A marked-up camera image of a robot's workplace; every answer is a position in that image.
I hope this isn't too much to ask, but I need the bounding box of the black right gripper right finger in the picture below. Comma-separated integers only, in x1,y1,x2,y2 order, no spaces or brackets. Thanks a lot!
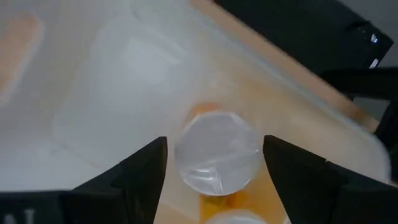
263,135,371,224

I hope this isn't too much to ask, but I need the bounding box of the black electronics box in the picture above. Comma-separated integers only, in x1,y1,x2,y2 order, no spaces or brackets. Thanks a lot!
214,0,394,75

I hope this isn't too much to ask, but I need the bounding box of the white translucent plastic bin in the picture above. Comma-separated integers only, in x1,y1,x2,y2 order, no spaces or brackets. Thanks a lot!
0,0,392,224

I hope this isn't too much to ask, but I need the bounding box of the orange pill bottle white cap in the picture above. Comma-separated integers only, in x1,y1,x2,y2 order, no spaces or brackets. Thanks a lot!
174,102,265,197
198,174,280,224

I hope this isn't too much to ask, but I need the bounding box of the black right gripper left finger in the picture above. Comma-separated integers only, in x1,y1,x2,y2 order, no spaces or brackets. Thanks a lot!
58,136,169,224

